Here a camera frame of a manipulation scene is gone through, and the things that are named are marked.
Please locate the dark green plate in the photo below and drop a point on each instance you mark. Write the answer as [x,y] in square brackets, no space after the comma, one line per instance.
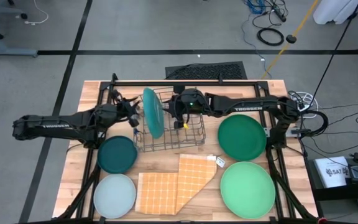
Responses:
[241,137]

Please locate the black power strip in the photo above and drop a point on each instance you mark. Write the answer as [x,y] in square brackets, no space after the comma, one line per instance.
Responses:
[280,14]

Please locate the white cloth label tag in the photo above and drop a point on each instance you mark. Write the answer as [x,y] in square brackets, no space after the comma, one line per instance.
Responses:
[220,162]

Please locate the black side cart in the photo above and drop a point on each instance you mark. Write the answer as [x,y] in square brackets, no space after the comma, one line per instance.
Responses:
[337,194]

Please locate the small dark teal plate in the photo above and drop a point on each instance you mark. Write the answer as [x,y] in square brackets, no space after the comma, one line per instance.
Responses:
[117,155]

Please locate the pale blue plate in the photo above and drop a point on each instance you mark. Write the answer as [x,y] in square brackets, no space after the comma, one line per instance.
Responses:
[114,196]

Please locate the white printed booklet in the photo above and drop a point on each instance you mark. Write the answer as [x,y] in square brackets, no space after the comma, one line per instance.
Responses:
[331,171]

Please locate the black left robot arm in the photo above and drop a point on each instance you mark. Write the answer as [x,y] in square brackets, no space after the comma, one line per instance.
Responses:
[57,126]

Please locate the large teal plate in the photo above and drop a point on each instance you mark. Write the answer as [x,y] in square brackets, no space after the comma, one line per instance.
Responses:
[153,115]

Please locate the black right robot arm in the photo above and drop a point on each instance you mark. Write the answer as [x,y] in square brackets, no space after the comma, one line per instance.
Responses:
[247,104]

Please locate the orange checked cloth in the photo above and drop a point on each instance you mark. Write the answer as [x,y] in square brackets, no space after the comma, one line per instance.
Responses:
[157,193]

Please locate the desk with grey legs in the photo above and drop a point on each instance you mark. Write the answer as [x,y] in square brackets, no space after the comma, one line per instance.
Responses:
[8,52]

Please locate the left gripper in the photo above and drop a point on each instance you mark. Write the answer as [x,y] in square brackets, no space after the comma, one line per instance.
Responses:
[122,112]

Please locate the black round puck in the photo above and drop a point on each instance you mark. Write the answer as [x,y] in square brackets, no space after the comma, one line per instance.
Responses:
[291,39]

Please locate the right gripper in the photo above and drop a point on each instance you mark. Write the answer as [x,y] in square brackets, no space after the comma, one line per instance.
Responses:
[187,107]

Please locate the light green plate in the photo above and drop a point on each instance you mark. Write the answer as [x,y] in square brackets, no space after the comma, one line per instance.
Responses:
[247,190]

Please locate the white cover bag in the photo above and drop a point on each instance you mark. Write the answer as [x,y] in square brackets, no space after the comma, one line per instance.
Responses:
[334,12]

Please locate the black metal rig frame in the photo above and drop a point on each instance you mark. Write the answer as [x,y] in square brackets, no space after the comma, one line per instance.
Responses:
[228,83]

